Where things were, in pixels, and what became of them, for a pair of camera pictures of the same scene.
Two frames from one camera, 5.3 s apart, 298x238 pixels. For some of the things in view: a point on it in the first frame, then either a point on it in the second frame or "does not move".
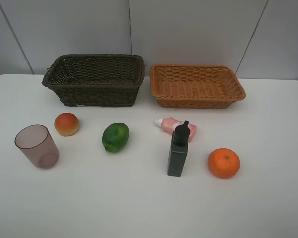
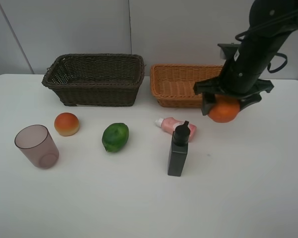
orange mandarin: x=223 y=162 to x=225 y=110
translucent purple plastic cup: x=36 y=144 does not move
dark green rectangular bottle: x=179 y=149 does not move
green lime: x=114 y=137 does not move
